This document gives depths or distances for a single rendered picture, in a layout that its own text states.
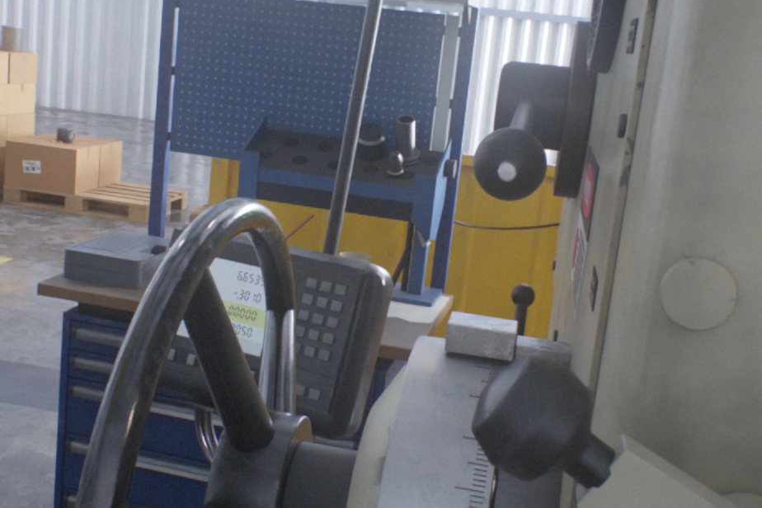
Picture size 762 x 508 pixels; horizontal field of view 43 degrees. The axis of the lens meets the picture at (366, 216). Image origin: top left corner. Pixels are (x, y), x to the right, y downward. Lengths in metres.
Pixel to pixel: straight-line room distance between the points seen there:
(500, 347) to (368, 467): 0.11
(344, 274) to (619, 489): 0.95
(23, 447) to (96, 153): 4.55
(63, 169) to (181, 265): 7.29
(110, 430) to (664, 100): 0.30
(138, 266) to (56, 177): 5.56
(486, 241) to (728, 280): 2.86
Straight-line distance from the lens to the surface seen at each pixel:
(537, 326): 3.26
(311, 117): 2.58
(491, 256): 3.21
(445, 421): 0.56
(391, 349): 2.08
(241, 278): 1.33
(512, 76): 0.80
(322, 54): 2.56
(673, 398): 0.38
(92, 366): 2.36
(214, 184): 3.33
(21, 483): 3.57
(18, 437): 3.90
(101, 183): 8.19
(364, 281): 1.26
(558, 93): 0.79
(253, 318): 1.32
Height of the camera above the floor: 1.59
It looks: 11 degrees down
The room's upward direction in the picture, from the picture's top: 6 degrees clockwise
